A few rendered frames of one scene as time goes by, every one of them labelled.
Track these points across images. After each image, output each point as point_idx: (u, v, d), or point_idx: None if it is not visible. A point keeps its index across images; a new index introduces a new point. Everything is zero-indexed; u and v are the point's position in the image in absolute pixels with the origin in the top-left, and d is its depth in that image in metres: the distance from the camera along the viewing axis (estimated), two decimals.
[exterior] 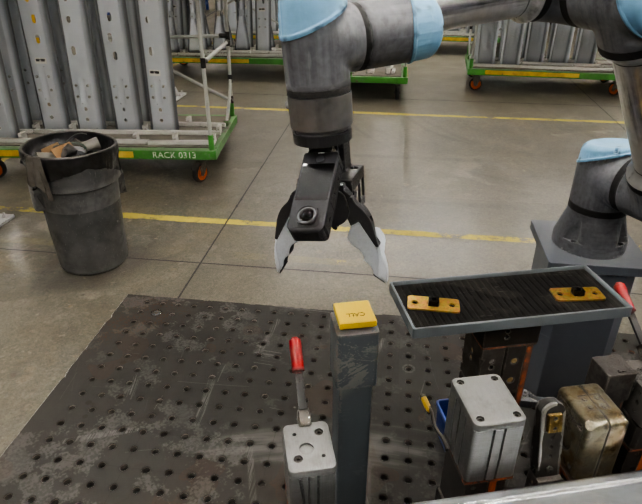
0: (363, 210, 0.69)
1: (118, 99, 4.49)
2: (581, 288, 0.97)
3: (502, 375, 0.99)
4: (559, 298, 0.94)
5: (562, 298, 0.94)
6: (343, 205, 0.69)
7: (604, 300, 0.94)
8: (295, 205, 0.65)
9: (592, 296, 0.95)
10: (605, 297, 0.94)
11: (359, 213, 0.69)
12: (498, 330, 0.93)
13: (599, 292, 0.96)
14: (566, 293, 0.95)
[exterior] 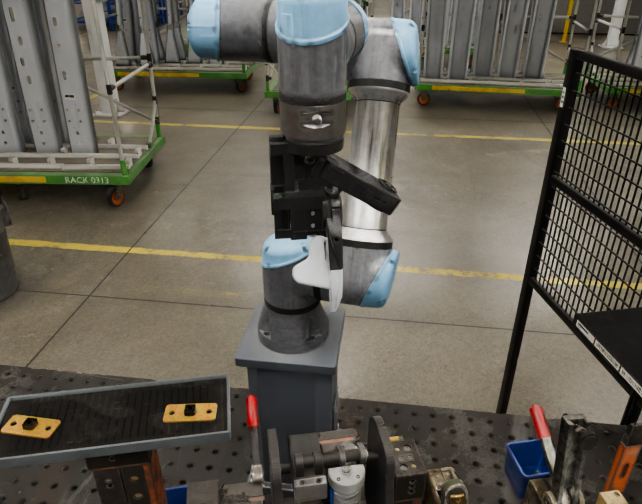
0: None
1: (34, 123, 4.46)
2: (199, 405, 0.94)
3: (127, 492, 0.96)
4: (165, 419, 0.91)
5: (169, 419, 0.91)
6: None
7: (213, 420, 0.91)
8: (380, 188, 0.69)
9: (202, 416, 0.92)
10: (214, 417, 0.92)
11: None
12: None
13: (214, 410, 0.93)
14: (178, 412, 0.93)
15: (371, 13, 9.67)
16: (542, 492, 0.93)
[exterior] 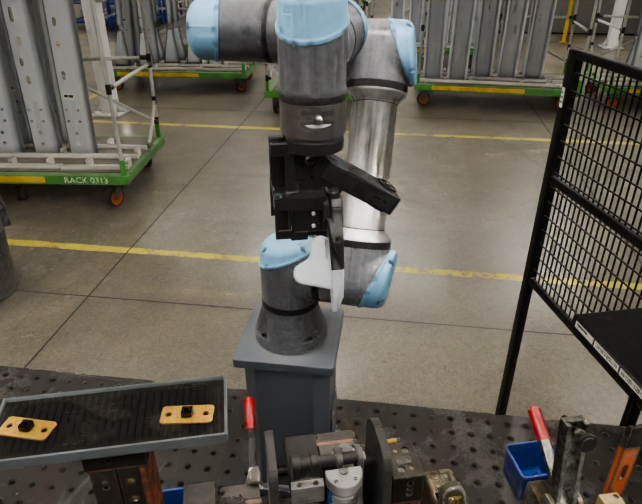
0: None
1: (33, 123, 4.46)
2: (196, 407, 0.94)
3: (123, 494, 0.96)
4: (162, 421, 0.91)
5: (165, 421, 0.91)
6: None
7: (209, 422, 0.91)
8: (380, 187, 0.69)
9: (199, 418, 0.92)
10: (211, 419, 0.91)
11: None
12: None
13: (211, 412, 0.93)
14: (175, 414, 0.92)
15: (371, 13, 9.66)
16: (540, 494, 0.92)
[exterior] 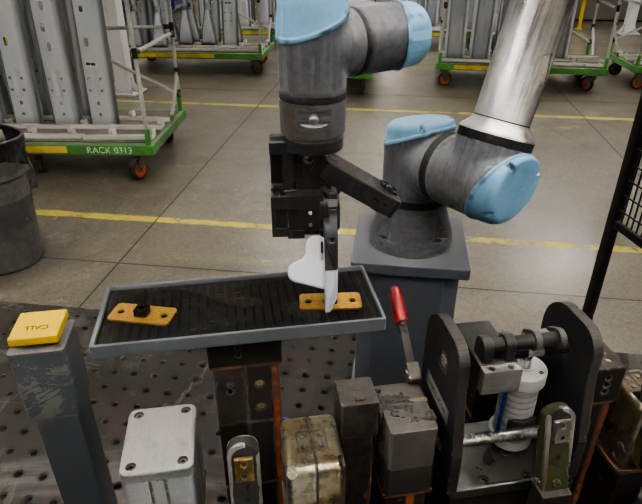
0: None
1: (54, 92, 4.31)
2: (339, 295, 0.78)
3: (248, 401, 0.81)
4: (303, 307, 0.76)
5: (307, 307, 0.76)
6: None
7: (360, 309, 0.76)
8: (380, 190, 0.68)
9: (346, 304, 0.76)
10: (361, 305, 0.76)
11: None
12: (224, 347, 0.75)
13: (358, 299, 0.78)
14: (316, 301, 0.77)
15: None
16: None
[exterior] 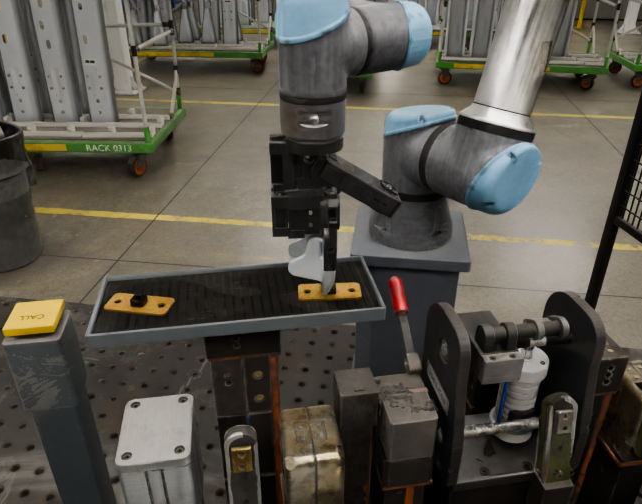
0: None
1: (53, 90, 4.30)
2: (338, 285, 0.78)
3: (247, 392, 0.80)
4: (302, 297, 0.75)
5: (306, 297, 0.75)
6: None
7: (359, 299, 0.75)
8: (381, 189, 0.68)
9: (345, 294, 0.76)
10: (361, 295, 0.75)
11: None
12: (222, 337, 0.74)
13: (357, 289, 0.77)
14: (315, 291, 0.76)
15: None
16: None
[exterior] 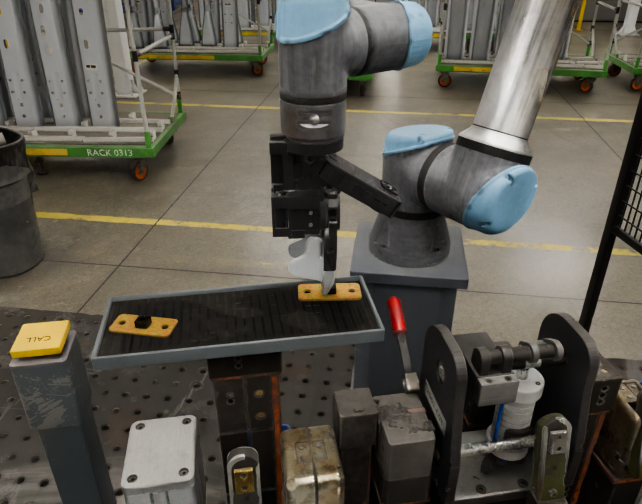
0: None
1: (54, 95, 4.32)
2: (338, 285, 0.78)
3: (248, 410, 0.81)
4: (302, 297, 0.75)
5: (306, 297, 0.75)
6: None
7: (359, 299, 0.75)
8: (381, 190, 0.68)
9: (345, 294, 0.76)
10: (361, 296, 0.75)
11: None
12: (224, 358, 0.76)
13: (357, 290, 0.77)
14: (315, 291, 0.76)
15: None
16: None
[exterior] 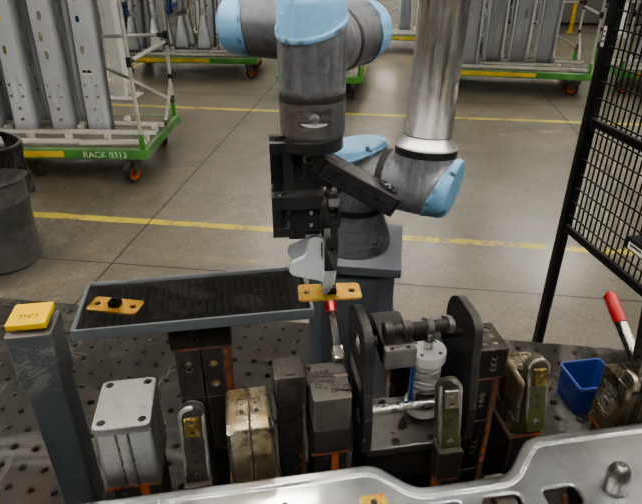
0: None
1: (51, 99, 4.47)
2: (338, 285, 0.78)
3: (205, 378, 0.97)
4: (302, 298, 0.75)
5: (306, 297, 0.75)
6: None
7: (359, 298, 0.75)
8: (380, 189, 0.69)
9: (345, 294, 0.76)
10: (361, 295, 0.75)
11: None
12: (182, 332, 0.91)
13: (357, 289, 0.77)
14: (315, 291, 0.76)
15: (379, 2, 9.68)
16: (619, 373, 0.93)
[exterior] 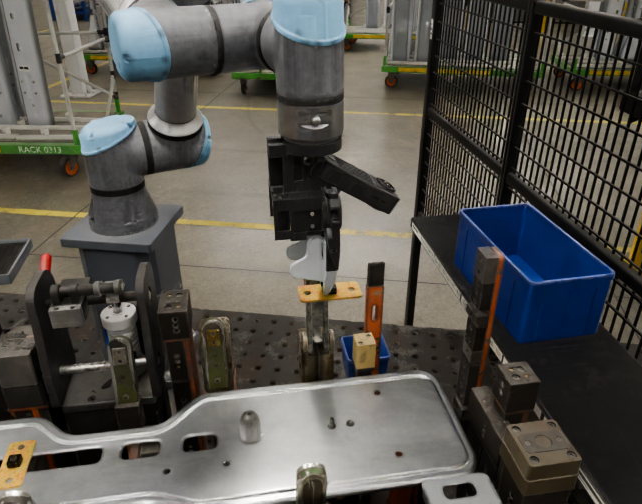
0: None
1: None
2: (337, 284, 0.78)
3: None
4: (303, 299, 0.75)
5: (307, 299, 0.75)
6: None
7: (360, 297, 0.75)
8: (379, 187, 0.69)
9: (346, 293, 0.76)
10: (361, 294, 0.76)
11: None
12: None
13: (357, 288, 0.77)
14: (315, 292, 0.76)
15: (348, 1, 9.75)
16: None
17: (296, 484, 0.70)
